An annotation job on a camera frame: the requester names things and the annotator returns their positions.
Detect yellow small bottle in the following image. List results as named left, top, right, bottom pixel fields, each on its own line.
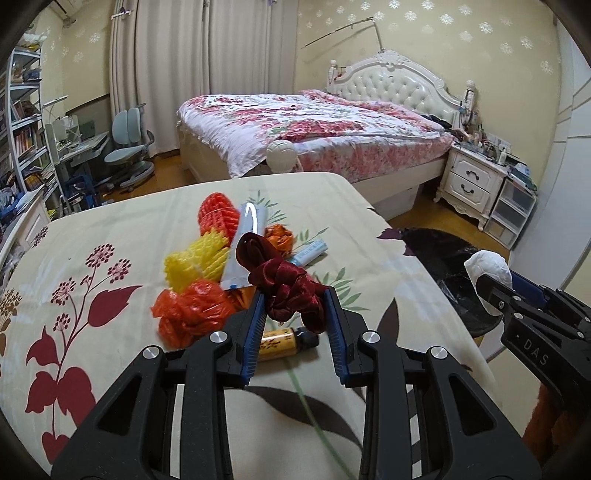
left=259, top=327, right=320, bottom=362

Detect plastic drawer unit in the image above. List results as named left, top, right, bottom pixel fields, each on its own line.
left=484, top=175, right=537, bottom=250

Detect floral bedspread table cover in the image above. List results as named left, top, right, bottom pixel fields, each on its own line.
left=1, top=173, right=496, bottom=479

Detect dark red ribbon bundle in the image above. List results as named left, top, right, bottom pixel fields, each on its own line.
left=245, top=236, right=328, bottom=334

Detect black trash bag bin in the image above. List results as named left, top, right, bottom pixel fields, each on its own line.
left=400, top=228, right=501, bottom=338

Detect white tufted headboard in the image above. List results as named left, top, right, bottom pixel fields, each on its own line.
left=325, top=50, right=463, bottom=128

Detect white nightstand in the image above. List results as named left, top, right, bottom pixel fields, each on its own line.
left=434, top=144, right=509, bottom=231

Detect white round bedpost knob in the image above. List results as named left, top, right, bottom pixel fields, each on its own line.
left=266, top=140, right=297, bottom=174

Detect bed with floral quilt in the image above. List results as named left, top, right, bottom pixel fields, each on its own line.
left=177, top=90, right=454, bottom=220

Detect orange plastic bag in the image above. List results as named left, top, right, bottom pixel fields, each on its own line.
left=150, top=279, right=256, bottom=349

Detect yellow foam fruit net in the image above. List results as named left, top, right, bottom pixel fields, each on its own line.
left=163, top=230, right=229, bottom=293

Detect white plastic wrapper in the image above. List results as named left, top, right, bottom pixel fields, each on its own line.
left=221, top=201, right=267, bottom=290

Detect study desk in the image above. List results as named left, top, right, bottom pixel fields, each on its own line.
left=49, top=132, right=110, bottom=209

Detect wall air conditioner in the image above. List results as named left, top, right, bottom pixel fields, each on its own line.
left=49, top=0, right=84, bottom=20

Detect orange crumpled ribbon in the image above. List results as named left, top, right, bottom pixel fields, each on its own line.
left=264, top=224, right=294, bottom=258

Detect red foam fruit net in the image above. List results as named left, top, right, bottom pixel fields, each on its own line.
left=197, top=192, right=240, bottom=243

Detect grey desk chair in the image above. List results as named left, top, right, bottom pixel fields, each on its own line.
left=104, top=103, right=155, bottom=192

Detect beige curtains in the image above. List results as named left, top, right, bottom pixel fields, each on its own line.
left=110, top=0, right=298, bottom=155

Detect teal white tube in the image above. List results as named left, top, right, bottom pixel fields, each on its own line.
left=288, top=238, right=328, bottom=268

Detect white bookshelf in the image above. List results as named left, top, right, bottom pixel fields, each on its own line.
left=1, top=34, right=63, bottom=220

